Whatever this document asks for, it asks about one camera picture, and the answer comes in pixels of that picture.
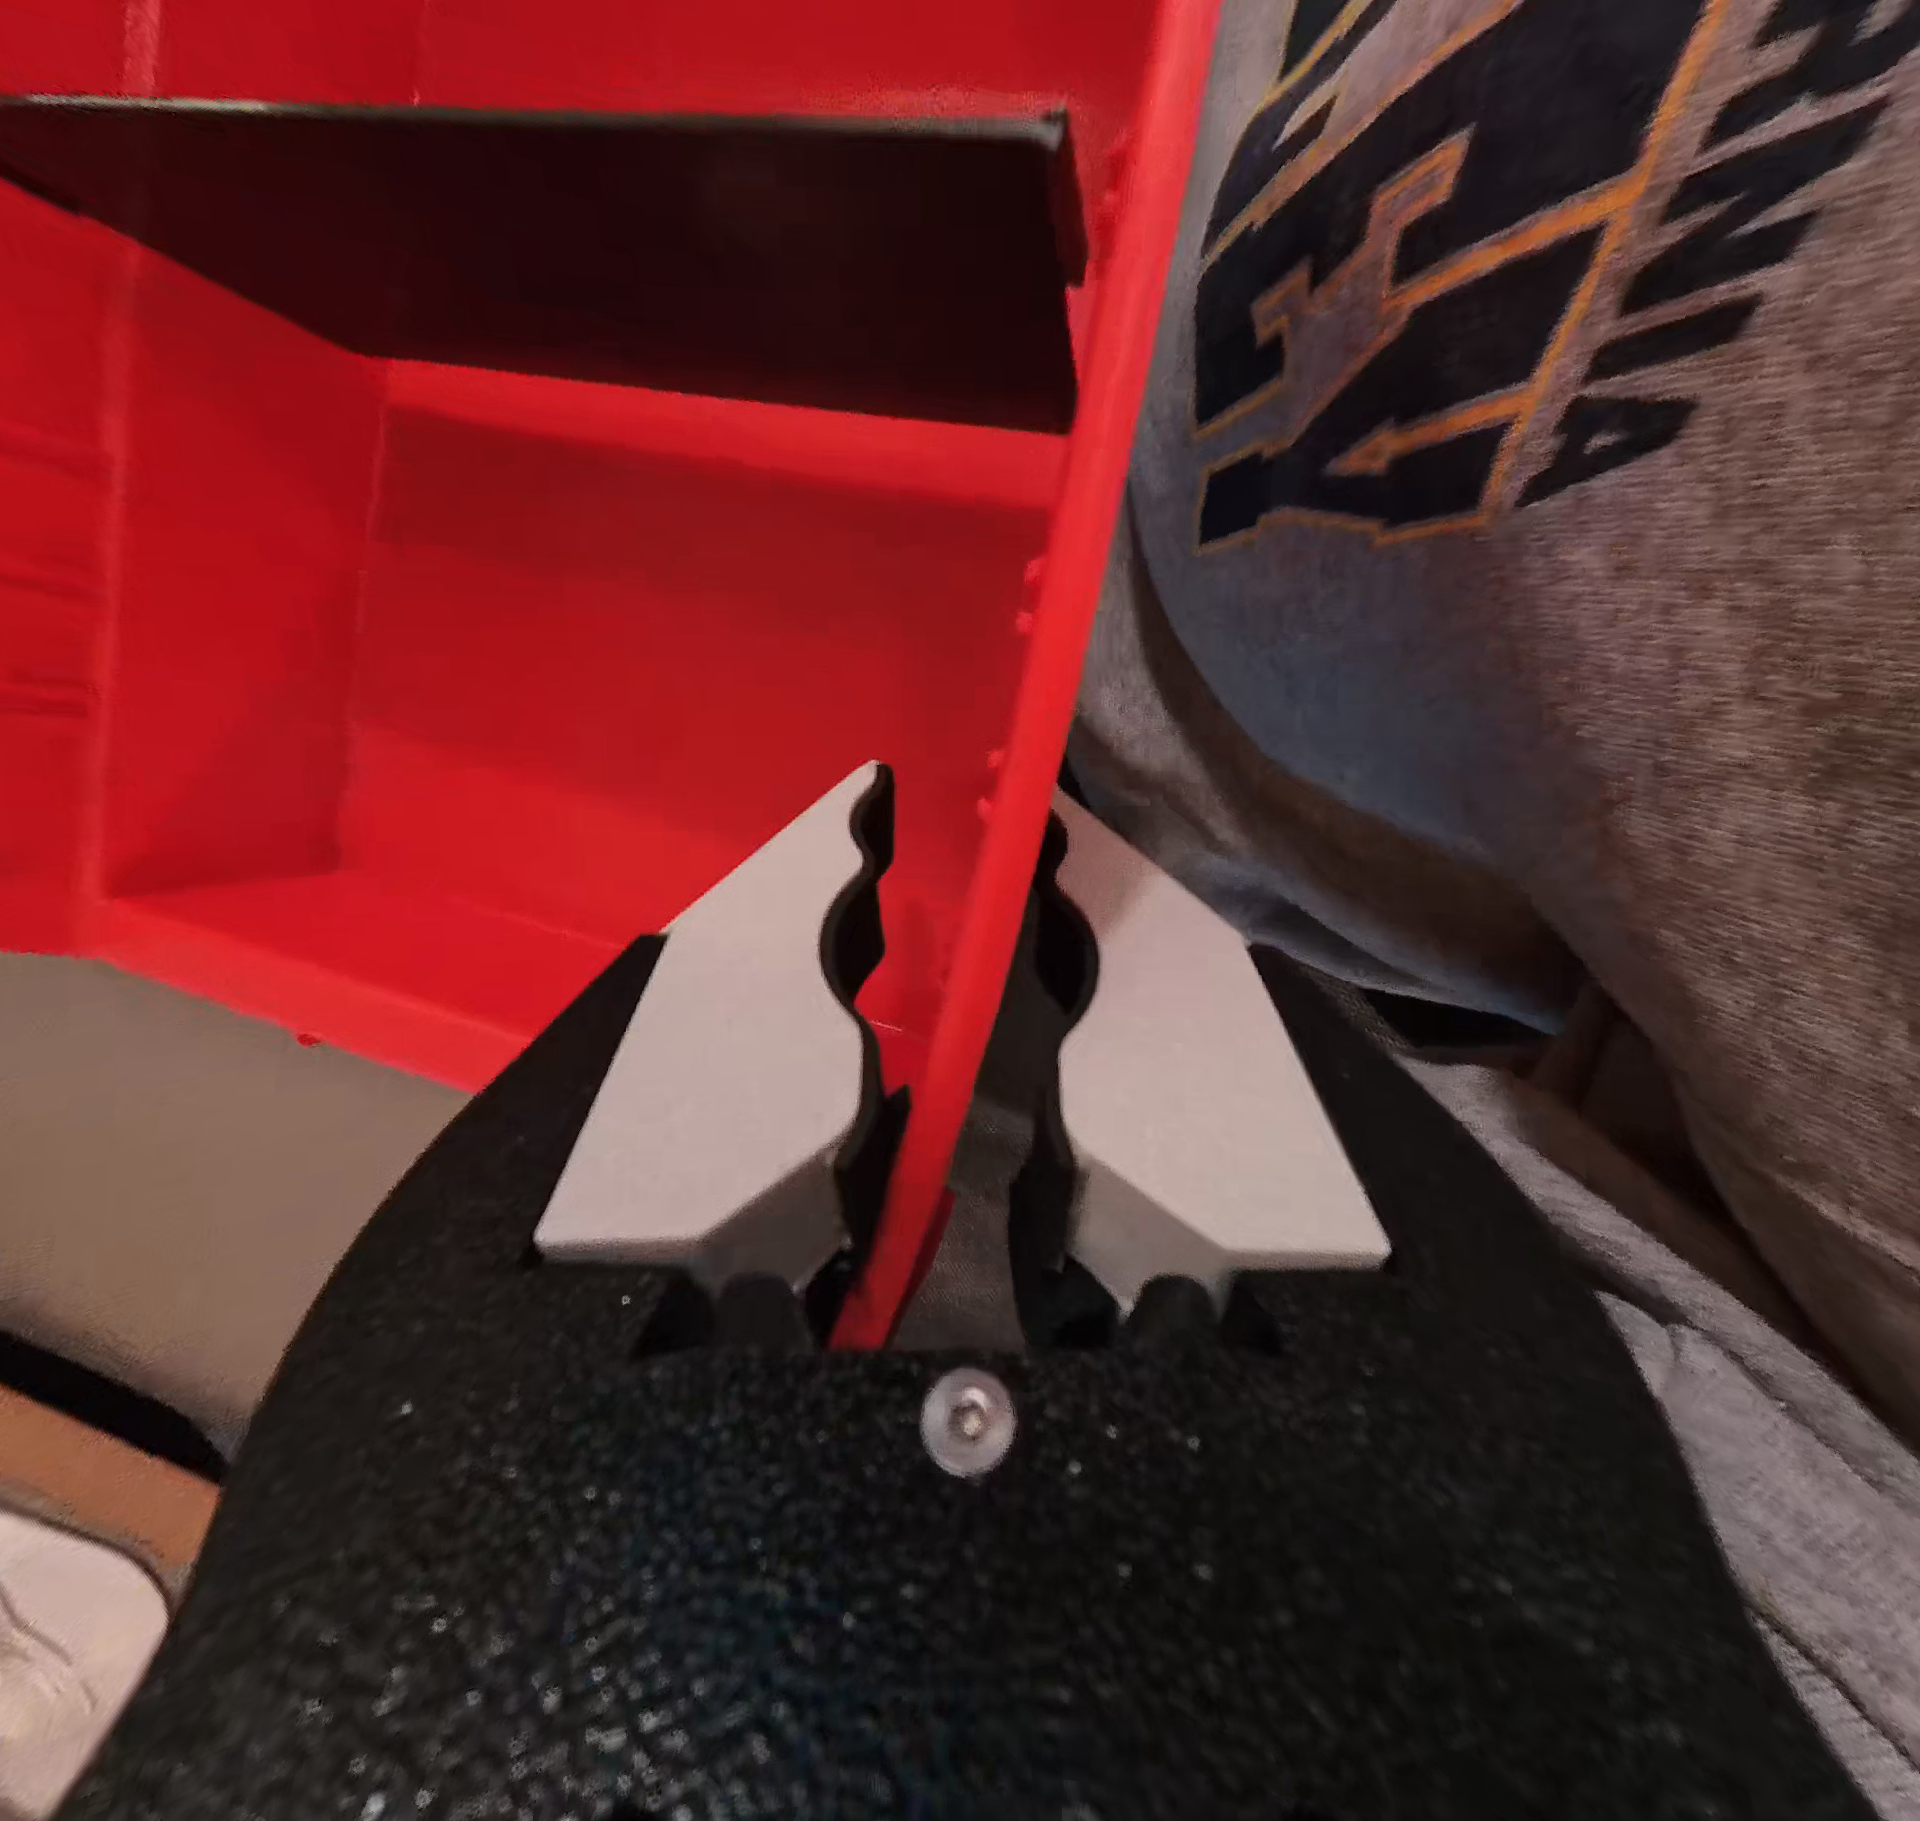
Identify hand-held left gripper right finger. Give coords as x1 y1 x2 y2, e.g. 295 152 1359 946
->
1003 786 1397 1320

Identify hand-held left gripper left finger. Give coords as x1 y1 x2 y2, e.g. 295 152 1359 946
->
532 757 914 1297

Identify red plastic box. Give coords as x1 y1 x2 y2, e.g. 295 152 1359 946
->
0 0 1247 1354

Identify grey printed sweatshirt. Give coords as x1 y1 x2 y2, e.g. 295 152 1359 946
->
1062 0 1920 1418

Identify light grey pants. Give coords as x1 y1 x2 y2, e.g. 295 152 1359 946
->
1409 1055 1920 1821

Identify brown wooden board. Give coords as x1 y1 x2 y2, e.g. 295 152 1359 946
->
0 1377 218 1570

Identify black divider panel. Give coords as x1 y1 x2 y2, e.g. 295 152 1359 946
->
0 97 1088 434

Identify white cloth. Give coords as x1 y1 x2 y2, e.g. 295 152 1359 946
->
0 1497 169 1821

